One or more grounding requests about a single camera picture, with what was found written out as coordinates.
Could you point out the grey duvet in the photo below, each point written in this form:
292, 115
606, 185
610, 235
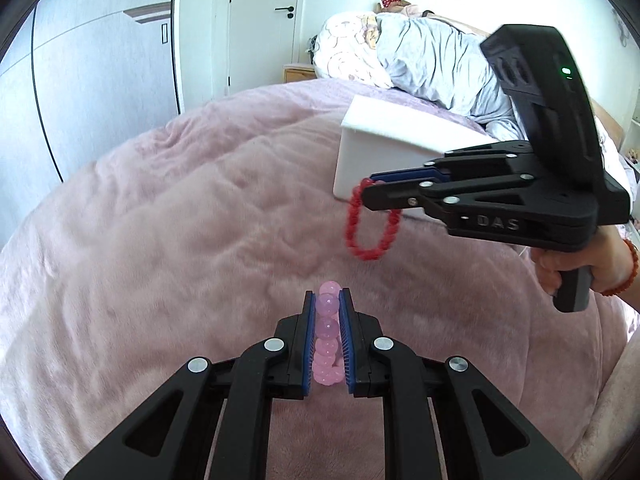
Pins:
435, 60

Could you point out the red bow headband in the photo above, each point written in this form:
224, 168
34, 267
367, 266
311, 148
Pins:
388, 0

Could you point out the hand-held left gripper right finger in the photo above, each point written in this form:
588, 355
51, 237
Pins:
347, 340

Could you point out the white door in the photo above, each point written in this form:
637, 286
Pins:
265, 55

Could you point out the white plastic box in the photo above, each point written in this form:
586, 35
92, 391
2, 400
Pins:
370, 160

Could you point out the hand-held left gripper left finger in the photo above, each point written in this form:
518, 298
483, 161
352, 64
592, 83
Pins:
310, 340

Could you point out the red bow plush toy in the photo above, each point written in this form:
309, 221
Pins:
410, 10

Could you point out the person's right hand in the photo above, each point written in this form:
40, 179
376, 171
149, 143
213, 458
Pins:
607, 260

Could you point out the white patterned pillow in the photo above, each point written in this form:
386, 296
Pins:
345, 55

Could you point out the orange bead wristband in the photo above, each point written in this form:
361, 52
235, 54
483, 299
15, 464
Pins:
635, 265

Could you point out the grey sliding wardrobe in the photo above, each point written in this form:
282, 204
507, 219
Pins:
100, 60

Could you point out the wooden nightstand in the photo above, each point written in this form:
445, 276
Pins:
300, 72

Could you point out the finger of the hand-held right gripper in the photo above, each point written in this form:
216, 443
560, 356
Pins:
400, 175
390, 195

